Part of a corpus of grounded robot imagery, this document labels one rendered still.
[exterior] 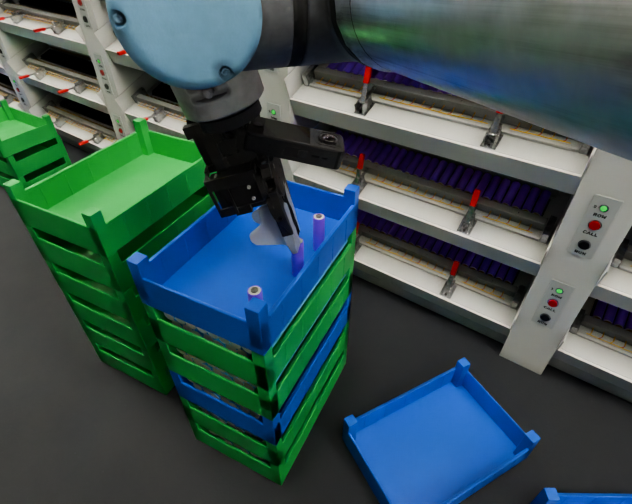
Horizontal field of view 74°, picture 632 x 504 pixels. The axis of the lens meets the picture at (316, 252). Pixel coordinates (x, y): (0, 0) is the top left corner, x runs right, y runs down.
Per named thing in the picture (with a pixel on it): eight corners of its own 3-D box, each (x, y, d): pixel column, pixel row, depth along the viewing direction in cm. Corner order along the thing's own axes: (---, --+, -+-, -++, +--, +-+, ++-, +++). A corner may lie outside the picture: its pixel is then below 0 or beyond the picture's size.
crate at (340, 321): (276, 446, 67) (273, 421, 62) (178, 395, 74) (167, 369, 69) (350, 318, 87) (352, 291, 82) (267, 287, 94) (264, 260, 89)
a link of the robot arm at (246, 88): (253, 38, 45) (247, 66, 38) (267, 83, 49) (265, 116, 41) (176, 62, 47) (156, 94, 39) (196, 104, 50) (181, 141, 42)
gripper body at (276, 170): (229, 190, 57) (189, 106, 49) (290, 174, 56) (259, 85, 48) (223, 224, 51) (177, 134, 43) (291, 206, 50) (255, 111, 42)
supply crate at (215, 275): (264, 357, 51) (259, 313, 46) (141, 302, 58) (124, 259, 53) (357, 226, 72) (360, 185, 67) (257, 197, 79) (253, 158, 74)
